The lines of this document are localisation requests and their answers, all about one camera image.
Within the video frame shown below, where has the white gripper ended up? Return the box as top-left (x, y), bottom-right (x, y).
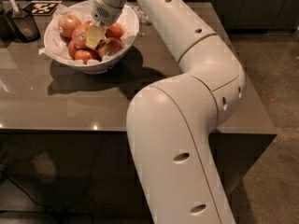
top-left (86, 0), bottom-right (122, 49)

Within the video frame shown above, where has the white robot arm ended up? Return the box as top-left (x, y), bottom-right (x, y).
top-left (88, 0), bottom-right (246, 224)

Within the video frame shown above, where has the red apple with sticker centre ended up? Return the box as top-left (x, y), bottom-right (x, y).
top-left (72, 23), bottom-right (89, 49)

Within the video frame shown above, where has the red apple with sticker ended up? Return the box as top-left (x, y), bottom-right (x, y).
top-left (97, 37), bottom-right (122, 58)
top-left (72, 23), bottom-right (89, 49)

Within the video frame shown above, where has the red apple with sticker right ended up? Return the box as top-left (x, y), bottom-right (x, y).
top-left (97, 37), bottom-right (122, 58)

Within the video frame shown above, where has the red apple back right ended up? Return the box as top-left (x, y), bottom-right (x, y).
top-left (105, 22), bottom-right (125, 39)

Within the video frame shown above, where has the red apple front bottom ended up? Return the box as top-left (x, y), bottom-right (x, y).
top-left (75, 49), bottom-right (98, 64)

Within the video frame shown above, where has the red apple lower left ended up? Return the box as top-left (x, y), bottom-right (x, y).
top-left (67, 41), bottom-right (78, 58)

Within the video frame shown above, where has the pale yellow-red apple far left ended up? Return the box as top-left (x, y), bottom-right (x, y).
top-left (58, 14), bottom-right (81, 38)

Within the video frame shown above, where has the white bowl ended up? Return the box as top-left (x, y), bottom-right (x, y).
top-left (42, 0), bottom-right (141, 76)

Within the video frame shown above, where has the white tissue paper liner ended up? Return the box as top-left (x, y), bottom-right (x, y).
top-left (38, 2), bottom-right (138, 66)

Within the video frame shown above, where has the clear plastic water bottle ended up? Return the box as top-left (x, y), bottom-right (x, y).
top-left (133, 6), bottom-right (150, 24)

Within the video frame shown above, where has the black white marker tag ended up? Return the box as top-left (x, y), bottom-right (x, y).
top-left (24, 1), bottom-right (61, 16)

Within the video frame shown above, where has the black container with handle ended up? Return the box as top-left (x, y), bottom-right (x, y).
top-left (7, 0), bottom-right (40, 43)

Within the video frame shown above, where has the black floor cable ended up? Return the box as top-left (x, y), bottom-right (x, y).
top-left (0, 168), bottom-right (66, 224)

